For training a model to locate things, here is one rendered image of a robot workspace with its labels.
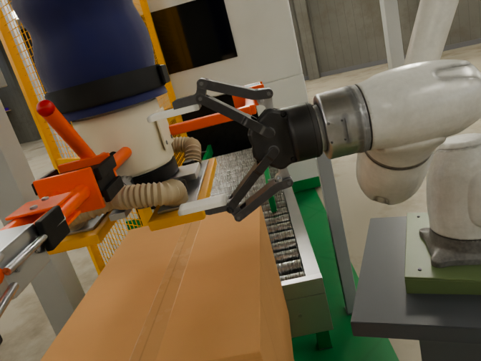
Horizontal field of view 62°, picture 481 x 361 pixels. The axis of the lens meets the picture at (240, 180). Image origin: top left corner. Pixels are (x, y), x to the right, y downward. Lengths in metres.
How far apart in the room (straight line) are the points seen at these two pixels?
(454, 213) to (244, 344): 0.57
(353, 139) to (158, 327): 0.47
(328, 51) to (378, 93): 11.60
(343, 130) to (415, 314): 0.56
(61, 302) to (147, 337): 1.71
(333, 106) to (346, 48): 11.53
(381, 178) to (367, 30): 11.36
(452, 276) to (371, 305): 0.19
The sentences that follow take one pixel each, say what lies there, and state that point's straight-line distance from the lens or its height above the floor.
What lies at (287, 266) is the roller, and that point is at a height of 0.54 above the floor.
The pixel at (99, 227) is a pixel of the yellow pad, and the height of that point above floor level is 1.13.
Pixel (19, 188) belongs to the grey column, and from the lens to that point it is 2.23.
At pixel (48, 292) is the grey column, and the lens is 2.44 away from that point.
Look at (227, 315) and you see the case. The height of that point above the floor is 0.94.
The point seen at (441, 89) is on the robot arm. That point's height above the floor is 1.26.
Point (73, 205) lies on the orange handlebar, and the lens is 0.53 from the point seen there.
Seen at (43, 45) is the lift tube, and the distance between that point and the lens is 0.79.
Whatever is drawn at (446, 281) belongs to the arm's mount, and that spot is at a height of 0.78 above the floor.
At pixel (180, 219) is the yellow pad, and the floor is 1.12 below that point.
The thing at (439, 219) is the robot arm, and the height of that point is 0.89.
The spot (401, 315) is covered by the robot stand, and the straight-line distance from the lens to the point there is 0.97.
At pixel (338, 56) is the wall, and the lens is 12.10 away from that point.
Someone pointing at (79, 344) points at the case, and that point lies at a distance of 0.84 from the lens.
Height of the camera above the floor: 1.36
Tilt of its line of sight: 18 degrees down
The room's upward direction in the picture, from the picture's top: 15 degrees counter-clockwise
